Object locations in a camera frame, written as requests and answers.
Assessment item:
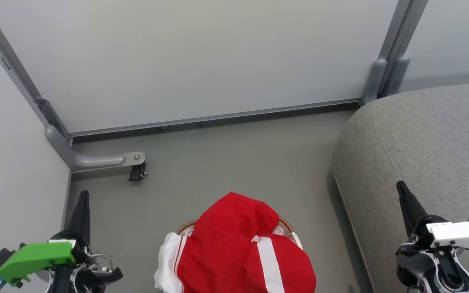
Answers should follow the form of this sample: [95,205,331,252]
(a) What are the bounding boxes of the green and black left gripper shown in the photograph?
[0,190,123,293]

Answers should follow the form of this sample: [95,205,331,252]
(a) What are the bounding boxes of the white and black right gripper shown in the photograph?
[396,181,469,261]

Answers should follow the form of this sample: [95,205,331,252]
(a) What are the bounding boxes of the red jacket with white stripes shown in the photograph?
[176,192,317,293]

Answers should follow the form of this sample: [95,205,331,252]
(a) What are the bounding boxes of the grey fabric sofa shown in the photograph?
[331,81,469,293]

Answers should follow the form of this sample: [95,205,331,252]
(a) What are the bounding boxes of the grey partition foot with plate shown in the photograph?
[46,124,146,173]

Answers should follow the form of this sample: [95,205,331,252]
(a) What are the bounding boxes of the black caster wheel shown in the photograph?
[128,162,147,182]

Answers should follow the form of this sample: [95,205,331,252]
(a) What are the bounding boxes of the woven laundry basket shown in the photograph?
[176,217,302,249]

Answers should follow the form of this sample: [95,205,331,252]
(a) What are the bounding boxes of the dark partition hinge bracket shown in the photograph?
[35,98,70,140]

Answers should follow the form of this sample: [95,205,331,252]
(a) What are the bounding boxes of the grey partition post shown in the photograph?
[377,0,429,98]
[0,0,72,145]

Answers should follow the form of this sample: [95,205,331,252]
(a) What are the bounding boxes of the grey partition bottom rail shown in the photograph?
[70,98,361,137]

